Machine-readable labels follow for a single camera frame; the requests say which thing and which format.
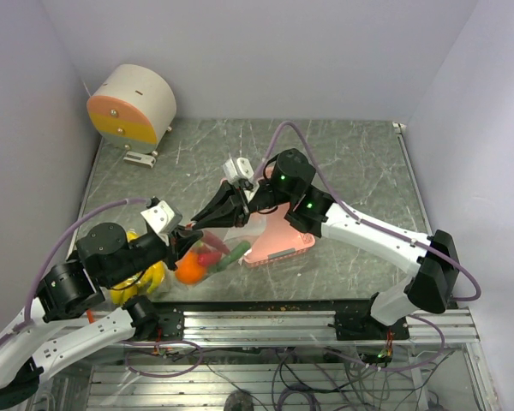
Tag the green cucumber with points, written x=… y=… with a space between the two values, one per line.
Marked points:
x=233 y=256

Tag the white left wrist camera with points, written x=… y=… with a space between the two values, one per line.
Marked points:
x=161 y=216

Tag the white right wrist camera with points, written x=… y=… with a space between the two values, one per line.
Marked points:
x=239 y=174

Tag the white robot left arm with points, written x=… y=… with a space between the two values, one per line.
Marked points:
x=30 y=355

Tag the clear zip bag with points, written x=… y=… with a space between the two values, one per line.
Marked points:
x=231 y=237
x=123 y=262

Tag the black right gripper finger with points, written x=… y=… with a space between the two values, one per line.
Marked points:
x=219 y=218
x=226 y=197

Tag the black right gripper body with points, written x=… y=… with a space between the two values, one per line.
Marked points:
x=269 y=196

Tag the aluminium rail frame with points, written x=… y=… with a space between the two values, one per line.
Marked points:
x=285 y=358

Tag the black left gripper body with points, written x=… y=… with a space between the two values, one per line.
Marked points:
x=170 y=253

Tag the orange fruit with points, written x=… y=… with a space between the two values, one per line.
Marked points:
x=189 y=271

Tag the pink perforated plastic basket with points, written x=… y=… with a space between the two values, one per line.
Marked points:
x=271 y=238

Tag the small white bracket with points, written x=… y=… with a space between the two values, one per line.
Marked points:
x=139 y=159

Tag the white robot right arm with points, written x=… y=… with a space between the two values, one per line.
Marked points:
x=428 y=261

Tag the yellow banana bunch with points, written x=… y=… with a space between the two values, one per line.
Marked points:
x=142 y=283

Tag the red chili pepper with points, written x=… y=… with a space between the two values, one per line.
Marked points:
x=208 y=259
x=214 y=241

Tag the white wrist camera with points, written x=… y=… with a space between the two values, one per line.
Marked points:
x=161 y=216
x=239 y=174

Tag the round cream drawer box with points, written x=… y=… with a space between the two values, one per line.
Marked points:
x=133 y=108

